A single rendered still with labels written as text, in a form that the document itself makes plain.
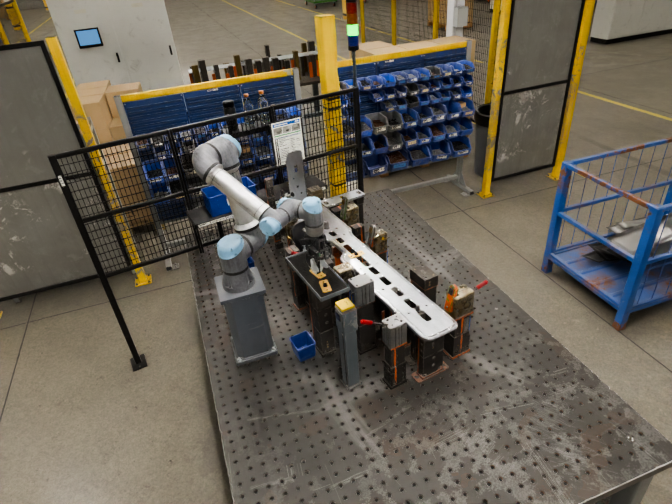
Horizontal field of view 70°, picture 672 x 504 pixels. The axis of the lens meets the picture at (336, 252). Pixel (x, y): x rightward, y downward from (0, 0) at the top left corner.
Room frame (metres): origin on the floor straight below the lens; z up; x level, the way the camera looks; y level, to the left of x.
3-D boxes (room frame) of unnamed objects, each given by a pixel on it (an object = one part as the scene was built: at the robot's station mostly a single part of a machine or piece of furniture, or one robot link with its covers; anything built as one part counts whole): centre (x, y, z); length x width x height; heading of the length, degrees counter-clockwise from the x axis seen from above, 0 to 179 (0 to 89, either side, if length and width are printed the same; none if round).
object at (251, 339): (1.80, 0.46, 0.90); 0.21 x 0.21 x 0.40; 17
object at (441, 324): (2.08, -0.12, 1.00); 1.38 x 0.22 x 0.02; 26
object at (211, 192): (2.74, 0.63, 1.10); 0.30 x 0.17 x 0.13; 116
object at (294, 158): (2.76, 0.20, 1.17); 0.12 x 0.01 x 0.34; 116
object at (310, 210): (1.72, 0.08, 1.48); 0.09 x 0.08 x 0.11; 58
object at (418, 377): (1.53, -0.38, 0.84); 0.18 x 0.06 x 0.29; 116
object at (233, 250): (1.80, 0.45, 1.27); 0.13 x 0.12 x 0.14; 148
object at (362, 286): (1.73, -0.10, 0.90); 0.13 x 0.10 x 0.41; 116
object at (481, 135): (5.07, -1.88, 0.36); 0.50 x 0.50 x 0.73
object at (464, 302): (1.65, -0.53, 0.88); 0.15 x 0.11 x 0.36; 116
